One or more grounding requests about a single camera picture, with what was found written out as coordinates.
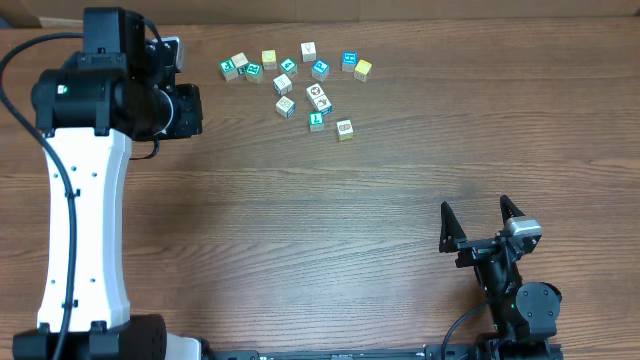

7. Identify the white block red picture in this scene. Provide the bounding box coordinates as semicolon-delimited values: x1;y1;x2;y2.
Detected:
313;95;333;116
306;83;324;103

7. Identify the white engraved block blue side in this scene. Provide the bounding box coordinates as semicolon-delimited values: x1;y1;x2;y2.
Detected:
275;96;296;119

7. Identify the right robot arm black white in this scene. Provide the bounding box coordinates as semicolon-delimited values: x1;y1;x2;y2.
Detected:
439;195;563;360

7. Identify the green block number four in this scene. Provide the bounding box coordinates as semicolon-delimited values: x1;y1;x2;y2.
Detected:
279;57;298;78

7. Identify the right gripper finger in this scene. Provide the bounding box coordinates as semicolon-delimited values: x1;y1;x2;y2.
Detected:
439;202;467;253
500;195;525;224

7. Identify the green letter R block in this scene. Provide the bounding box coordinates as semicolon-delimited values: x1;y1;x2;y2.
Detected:
245;63;264;83

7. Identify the white block red picture upper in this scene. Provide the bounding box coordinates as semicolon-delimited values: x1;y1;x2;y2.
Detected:
306;83;324;103

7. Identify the white block red picture lower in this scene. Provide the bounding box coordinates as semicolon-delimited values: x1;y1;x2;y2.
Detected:
313;95;333;116

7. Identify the blue block top right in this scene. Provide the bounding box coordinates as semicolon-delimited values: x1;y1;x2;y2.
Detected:
341;51;358;73

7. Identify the yellow top block left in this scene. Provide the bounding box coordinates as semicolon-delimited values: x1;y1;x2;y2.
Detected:
261;50;278;71

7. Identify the blue letter P block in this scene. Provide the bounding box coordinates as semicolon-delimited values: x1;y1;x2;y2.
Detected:
311;59;330;82

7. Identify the white block yellow side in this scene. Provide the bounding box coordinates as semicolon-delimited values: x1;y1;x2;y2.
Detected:
336;119;354;141

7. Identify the white block top centre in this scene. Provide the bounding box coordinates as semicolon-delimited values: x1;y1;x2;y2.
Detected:
301;42;317;62

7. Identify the yellow block far right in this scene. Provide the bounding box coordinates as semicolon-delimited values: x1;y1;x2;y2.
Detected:
353;59;372;82

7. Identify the plain wooden block number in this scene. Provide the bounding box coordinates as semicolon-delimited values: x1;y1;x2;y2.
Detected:
231;52;249;75

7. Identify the green block far left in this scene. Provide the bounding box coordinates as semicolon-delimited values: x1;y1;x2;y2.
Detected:
219;59;239;81

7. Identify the green letter L block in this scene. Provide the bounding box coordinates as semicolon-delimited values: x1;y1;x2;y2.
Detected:
309;112;325;132

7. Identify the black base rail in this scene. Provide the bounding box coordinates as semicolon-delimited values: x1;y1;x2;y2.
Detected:
202;343;565;360

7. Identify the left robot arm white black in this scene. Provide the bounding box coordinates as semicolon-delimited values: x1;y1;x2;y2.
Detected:
12;8;206;360

